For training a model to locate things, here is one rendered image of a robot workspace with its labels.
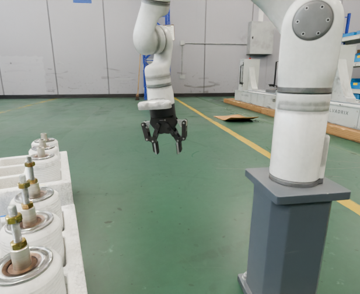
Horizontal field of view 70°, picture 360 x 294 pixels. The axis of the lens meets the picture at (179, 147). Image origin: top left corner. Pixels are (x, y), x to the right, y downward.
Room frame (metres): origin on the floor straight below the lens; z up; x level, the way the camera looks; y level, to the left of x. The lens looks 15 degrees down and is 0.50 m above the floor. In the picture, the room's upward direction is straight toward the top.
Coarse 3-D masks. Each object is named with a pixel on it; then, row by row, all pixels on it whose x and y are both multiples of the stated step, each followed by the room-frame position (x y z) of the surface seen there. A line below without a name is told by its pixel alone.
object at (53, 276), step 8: (56, 256) 0.32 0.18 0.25; (56, 264) 0.30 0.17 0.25; (48, 272) 0.29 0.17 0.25; (56, 272) 0.29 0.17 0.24; (32, 280) 0.27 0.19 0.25; (40, 280) 0.28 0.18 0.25; (48, 280) 0.28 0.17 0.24; (56, 280) 0.29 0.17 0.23; (64, 280) 0.32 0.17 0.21; (0, 288) 0.26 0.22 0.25; (8, 288) 0.26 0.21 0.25; (16, 288) 0.26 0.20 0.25; (24, 288) 0.26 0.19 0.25; (32, 288) 0.26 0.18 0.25; (40, 288) 0.27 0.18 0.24; (48, 288) 0.28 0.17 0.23; (56, 288) 0.29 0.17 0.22; (64, 288) 0.31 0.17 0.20
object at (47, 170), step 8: (32, 160) 0.76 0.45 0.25; (40, 160) 0.76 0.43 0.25; (48, 160) 0.77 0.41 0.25; (56, 160) 0.80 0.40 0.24; (40, 168) 0.75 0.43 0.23; (48, 168) 0.77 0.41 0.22; (56, 168) 0.79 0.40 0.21; (40, 176) 0.75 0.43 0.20; (48, 176) 0.76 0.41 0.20; (56, 176) 0.79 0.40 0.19
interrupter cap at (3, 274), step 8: (32, 248) 0.33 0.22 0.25; (40, 248) 0.33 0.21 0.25; (48, 248) 0.33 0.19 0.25; (8, 256) 0.31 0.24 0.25; (32, 256) 0.32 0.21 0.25; (40, 256) 0.31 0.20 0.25; (48, 256) 0.31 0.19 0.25; (0, 264) 0.30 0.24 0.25; (8, 264) 0.30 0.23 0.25; (32, 264) 0.30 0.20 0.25; (40, 264) 0.30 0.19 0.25; (48, 264) 0.30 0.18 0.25; (0, 272) 0.28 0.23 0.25; (8, 272) 0.29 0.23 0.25; (16, 272) 0.29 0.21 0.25; (24, 272) 0.28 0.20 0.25; (32, 272) 0.28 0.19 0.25; (40, 272) 0.28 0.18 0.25; (0, 280) 0.27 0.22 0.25; (8, 280) 0.27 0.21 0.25; (16, 280) 0.27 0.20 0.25; (24, 280) 0.27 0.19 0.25
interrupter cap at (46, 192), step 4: (40, 188) 0.54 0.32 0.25; (44, 188) 0.54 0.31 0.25; (48, 188) 0.54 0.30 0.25; (20, 192) 0.52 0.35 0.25; (40, 192) 0.53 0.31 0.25; (44, 192) 0.52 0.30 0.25; (48, 192) 0.52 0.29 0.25; (52, 192) 0.52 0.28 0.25; (16, 196) 0.50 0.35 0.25; (20, 196) 0.50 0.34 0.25; (40, 196) 0.51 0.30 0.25; (44, 196) 0.50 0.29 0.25; (48, 196) 0.50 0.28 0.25; (16, 200) 0.48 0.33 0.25; (20, 200) 0.49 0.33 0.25; (32, 200) 0.49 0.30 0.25; (36, 200) 0.48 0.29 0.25; (40, 200) 0.49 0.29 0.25
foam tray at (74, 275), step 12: (72, 204) 0.61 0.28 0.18; (72, 216) 0.55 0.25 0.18; (72, 228) 0.50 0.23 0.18; (72, 240) 0.46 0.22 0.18; (0, 252) 0.42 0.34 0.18; (72, 252) 0.42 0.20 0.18; (72, 264) 0.39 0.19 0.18; (72, 276) 0.36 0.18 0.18; (84, 276) 0.36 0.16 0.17; (72, 288) 0.33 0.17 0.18; (84, 288) 0.33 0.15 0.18
